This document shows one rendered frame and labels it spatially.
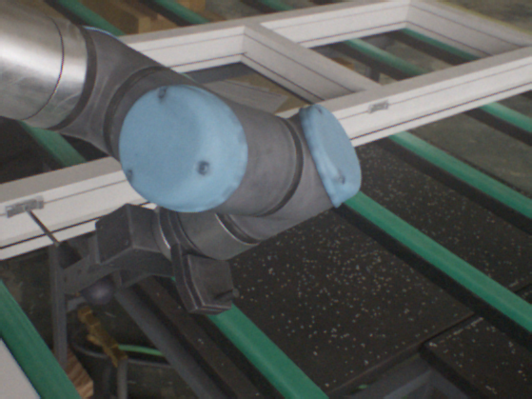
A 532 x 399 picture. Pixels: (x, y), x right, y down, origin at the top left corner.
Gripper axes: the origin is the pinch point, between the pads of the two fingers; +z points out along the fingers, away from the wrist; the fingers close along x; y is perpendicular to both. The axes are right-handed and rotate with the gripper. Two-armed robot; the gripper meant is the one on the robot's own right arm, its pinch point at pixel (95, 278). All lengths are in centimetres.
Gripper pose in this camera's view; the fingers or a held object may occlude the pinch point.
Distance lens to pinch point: 81.8
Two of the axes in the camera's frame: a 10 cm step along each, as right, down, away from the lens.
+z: -7.5, 4.0, 5.2
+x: -6.2, -1.9, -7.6
